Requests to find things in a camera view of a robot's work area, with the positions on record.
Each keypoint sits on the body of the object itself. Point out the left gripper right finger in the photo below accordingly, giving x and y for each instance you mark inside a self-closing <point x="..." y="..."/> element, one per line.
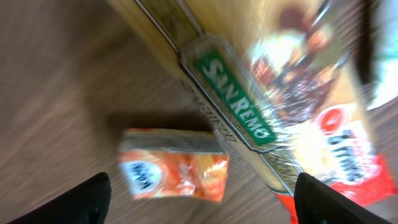
<point x="317" y="203"/>

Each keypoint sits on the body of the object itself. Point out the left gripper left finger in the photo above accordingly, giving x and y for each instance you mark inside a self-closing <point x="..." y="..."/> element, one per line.
<point x="87" y="203"/>

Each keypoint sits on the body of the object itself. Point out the orange snack packet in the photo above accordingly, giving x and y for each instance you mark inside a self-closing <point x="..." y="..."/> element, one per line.
<point x="160" y="163"/>

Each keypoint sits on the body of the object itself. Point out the spaghetti pasta packet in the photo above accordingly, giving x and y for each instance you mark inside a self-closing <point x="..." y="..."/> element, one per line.
<point x="276" y="80"/>

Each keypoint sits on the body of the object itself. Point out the white tube with gold cap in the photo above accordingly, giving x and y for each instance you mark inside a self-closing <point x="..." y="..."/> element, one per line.
<point x="384" y="56"/>

